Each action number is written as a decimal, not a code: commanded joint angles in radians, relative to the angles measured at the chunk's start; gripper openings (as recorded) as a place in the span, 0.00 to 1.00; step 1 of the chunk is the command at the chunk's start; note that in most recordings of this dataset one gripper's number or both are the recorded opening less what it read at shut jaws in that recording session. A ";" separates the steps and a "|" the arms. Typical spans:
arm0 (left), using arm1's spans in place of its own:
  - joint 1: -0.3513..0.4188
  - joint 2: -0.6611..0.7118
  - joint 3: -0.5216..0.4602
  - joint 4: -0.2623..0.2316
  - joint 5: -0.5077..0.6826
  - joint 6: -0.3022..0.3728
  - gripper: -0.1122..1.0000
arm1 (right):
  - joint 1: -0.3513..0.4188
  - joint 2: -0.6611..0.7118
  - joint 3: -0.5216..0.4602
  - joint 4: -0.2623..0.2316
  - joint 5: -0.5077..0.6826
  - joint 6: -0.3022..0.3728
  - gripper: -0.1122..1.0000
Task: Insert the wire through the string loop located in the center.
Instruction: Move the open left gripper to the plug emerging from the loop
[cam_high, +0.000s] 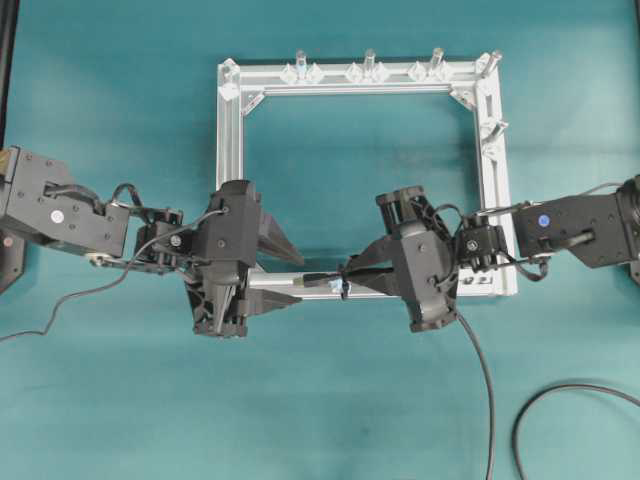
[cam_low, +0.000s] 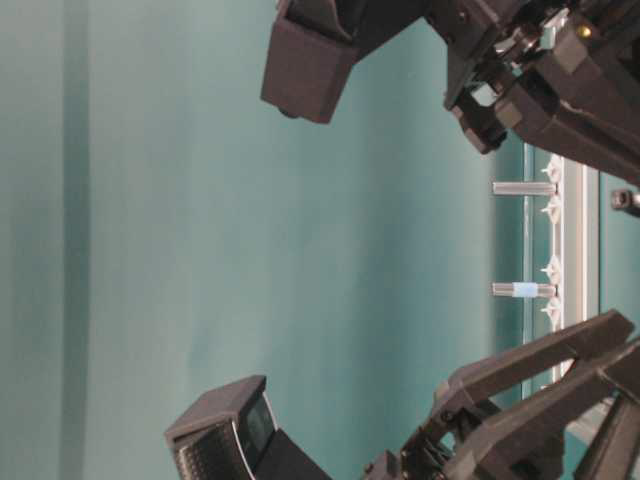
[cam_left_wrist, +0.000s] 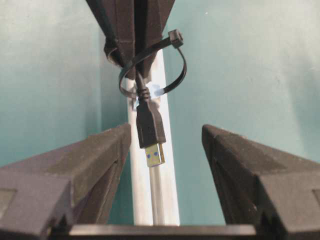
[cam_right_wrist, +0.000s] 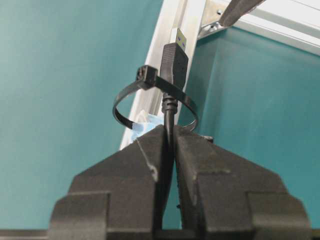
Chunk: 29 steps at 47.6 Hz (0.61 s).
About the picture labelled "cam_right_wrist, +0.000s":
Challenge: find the black zip tie loop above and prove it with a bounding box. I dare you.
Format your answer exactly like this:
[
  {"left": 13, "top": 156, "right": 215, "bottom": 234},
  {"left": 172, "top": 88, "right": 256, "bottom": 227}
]
[{"left": 112, "top": 65, "right": 199, "bottom": 131}]

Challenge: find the blue tape piece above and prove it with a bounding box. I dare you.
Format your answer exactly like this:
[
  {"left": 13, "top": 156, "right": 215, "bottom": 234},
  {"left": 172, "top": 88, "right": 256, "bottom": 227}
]
[{"left": 119, "top": 110, "right": 164, "bottom": 150}]

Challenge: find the black USB cable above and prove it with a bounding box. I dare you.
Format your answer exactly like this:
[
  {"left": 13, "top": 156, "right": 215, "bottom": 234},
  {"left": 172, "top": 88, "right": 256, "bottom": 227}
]
[{"left": 152, "top": 27, "right": 190, "bottom": 232}]

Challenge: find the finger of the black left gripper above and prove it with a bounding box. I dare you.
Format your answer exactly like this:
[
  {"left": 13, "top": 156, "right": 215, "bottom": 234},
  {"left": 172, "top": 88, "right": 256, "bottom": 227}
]
[{"left": 218, "top": 0, "right": 265, "bottom": 27}]

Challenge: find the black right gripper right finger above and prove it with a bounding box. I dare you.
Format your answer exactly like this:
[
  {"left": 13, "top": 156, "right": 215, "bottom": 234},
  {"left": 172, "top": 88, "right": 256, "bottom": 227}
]
[{"left": 174, "top": 126, "right": 312, "bottom": 240}]

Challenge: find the silver aluminium extrusion frame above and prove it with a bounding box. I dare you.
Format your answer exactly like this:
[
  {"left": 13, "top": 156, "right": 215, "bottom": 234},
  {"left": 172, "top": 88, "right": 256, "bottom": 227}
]
[{"left": 116, "top": 0, "right": 320, "bottom": 142}]

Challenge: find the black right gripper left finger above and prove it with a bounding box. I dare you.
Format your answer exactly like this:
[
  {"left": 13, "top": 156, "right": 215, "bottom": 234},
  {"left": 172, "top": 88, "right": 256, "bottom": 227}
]
[{"left": 48, "top": 125, "right": 165, "bottom": 240}]

